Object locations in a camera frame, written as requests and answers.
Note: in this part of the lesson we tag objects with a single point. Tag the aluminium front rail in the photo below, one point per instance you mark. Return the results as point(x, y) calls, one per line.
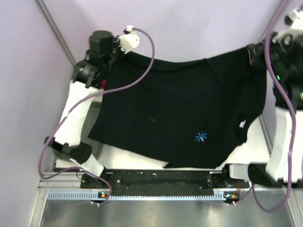
point(63, 181)

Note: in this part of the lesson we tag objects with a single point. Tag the aluminium frame post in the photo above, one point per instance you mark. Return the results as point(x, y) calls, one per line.
point(55, 30)
point(278, 12)

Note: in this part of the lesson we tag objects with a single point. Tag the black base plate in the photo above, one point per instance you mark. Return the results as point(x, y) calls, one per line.
point(170, 182)

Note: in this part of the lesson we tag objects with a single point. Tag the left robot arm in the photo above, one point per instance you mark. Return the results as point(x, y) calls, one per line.
point(88, 75)

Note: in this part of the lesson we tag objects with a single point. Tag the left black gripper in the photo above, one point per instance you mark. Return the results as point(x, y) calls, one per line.
point(114, 42)

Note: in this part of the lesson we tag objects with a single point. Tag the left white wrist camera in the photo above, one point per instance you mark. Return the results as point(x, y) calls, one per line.
point(129, 41)

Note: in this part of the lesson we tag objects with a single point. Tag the grey plastic bin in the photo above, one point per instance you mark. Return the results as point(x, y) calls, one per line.
point(98, 151)

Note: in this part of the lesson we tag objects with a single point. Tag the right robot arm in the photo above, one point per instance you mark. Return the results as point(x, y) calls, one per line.
point(285, 162)

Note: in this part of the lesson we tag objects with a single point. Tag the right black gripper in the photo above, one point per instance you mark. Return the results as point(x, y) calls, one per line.
point(256, 50)

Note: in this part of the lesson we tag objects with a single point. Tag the black t shirt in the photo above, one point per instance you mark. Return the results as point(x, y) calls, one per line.
point(187, 114)

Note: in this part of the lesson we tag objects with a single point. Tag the left aluminium frame post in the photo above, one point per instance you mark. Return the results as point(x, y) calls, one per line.
point(55, 30)

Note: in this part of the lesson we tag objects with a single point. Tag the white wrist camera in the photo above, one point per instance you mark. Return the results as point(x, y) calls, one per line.
point(129, 41)
point(294, 27)

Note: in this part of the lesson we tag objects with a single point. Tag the blue slotted cable duct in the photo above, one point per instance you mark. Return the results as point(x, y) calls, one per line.
point(102, 196)

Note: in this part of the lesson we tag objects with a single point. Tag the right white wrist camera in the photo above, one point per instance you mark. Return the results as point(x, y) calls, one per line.
point(294, 27)

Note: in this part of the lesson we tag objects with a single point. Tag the right aluminium frame post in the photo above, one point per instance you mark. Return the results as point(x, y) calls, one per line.
point(278, 12)

